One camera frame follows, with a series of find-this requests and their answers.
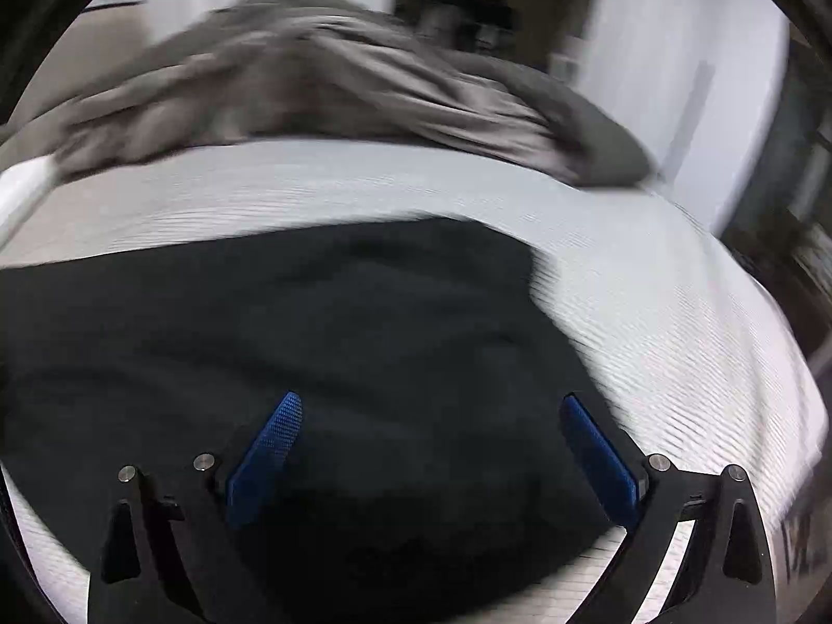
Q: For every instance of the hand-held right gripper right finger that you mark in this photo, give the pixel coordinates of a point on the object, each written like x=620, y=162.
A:
x=598, y=461

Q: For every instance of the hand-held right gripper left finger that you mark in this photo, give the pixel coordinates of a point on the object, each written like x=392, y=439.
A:
x=270, y=448

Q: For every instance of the black pants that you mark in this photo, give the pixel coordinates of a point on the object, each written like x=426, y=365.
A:
x=357, y=338

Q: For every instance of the white honeycomb-patterned bed mattress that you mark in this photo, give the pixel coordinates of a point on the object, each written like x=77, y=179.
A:
x=455, y=182

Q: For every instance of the grey blanket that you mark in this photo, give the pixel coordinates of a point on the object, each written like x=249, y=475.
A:
x=325, y=78

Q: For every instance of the dark furniture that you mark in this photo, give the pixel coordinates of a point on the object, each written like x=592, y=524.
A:
x=468, y=6

